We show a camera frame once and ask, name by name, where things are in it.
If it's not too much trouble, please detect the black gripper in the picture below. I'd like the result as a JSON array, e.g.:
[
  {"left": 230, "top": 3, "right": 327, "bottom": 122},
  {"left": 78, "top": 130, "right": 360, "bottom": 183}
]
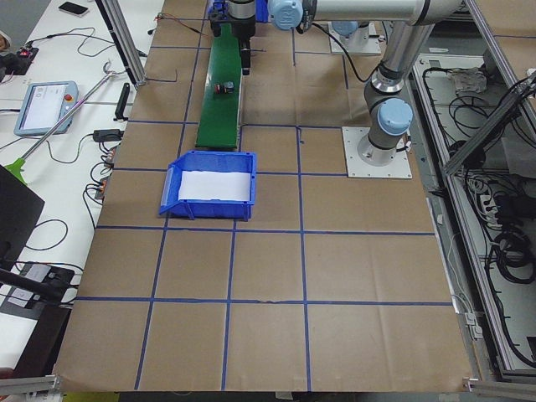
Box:
[{"left": 208, "top": 0, "right": 256, "bottom": 75}]

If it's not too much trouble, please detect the red push button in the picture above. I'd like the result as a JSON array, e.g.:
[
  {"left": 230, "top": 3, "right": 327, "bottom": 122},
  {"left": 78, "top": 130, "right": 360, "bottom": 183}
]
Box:
[{"left": 214, "top": 81, "right": 235, "bottom": 95}]

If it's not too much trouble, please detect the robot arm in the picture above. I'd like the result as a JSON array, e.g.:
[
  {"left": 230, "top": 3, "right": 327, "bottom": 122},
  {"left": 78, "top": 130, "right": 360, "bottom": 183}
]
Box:
[
  {"left": 208, "top": 0, "right": 305, "bottom": 75},
  {"left": 303, "top": 0, "right": 461, "bottom": 166}
]

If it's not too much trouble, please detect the green conveyor belt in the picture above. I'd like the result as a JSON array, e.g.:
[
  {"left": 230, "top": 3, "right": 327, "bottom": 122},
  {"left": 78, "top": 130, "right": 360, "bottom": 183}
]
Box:
[{"left": 196, "top": 23, "right": 242, "bottom": 149}]

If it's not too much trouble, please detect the left white foam pad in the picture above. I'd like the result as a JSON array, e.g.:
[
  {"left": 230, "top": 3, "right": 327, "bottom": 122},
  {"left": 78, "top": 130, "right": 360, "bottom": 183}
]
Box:
[{"left": 178, "top": 171, "right": 250, "bottom": 201}]

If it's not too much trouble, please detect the left blue bin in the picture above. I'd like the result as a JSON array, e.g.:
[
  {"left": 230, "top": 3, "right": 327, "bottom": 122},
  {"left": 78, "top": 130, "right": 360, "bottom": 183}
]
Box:
[{"left": 159, "top": 151, "right": 257, "bottom": 221}]

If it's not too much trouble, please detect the black power adapter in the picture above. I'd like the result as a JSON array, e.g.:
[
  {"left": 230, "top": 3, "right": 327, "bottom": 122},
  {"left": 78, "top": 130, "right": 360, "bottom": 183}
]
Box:
[{"left": 92, "top": 129, "right": 124, "bottom": 143}]

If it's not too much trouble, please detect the teach pendant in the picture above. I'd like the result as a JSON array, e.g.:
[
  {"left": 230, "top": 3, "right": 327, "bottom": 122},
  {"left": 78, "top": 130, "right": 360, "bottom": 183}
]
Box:
[{"left": 13, "top": 80, "right": 79, "bottom": 137}]

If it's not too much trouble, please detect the grabber stick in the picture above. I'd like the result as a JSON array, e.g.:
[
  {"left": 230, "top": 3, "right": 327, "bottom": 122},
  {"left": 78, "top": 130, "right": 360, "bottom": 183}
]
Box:
[{"left": 5, "top": 60, "right": 126, "bottom": 185}]

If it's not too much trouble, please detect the red black wire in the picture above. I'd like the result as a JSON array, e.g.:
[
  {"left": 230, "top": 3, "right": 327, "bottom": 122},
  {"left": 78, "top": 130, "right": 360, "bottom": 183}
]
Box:
[{"left": 153, "top": 12, "right": 210, "bottom": 37}]

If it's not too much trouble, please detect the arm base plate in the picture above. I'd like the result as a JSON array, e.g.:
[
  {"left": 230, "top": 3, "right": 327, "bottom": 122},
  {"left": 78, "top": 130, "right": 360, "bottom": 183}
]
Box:
[
  {"left": 328, "top": 21, "right": 381, "bottom": 56},
  {"left": 342, "top": 126, "right": 412, "bottom": 180}
]

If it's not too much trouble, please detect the aluminium frame post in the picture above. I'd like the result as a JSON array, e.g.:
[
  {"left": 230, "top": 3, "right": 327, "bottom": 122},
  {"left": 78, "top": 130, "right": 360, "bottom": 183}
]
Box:
[{"left": 95, "top": 0, "right": 147, "bottom": 88}]

